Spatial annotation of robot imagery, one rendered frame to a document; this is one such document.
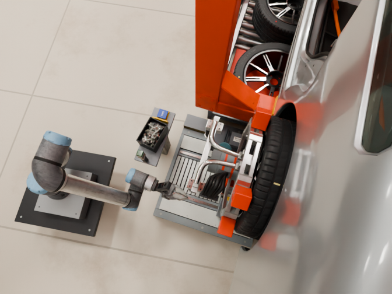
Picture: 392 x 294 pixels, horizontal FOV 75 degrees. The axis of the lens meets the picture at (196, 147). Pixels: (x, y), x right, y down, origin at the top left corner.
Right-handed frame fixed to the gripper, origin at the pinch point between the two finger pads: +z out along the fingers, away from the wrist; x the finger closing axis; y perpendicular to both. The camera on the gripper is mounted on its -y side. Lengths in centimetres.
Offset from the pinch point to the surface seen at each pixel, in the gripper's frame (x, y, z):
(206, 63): -56, -46, -16
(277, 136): -27, -49, 28
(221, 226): 10.9, -12.2, 22.3
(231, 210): 5.4, -23.4, 22.5
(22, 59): -90, 70, -205
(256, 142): -23, -45, 21
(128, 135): -56, 69, -71
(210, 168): -14.4, -17.6, 6.5
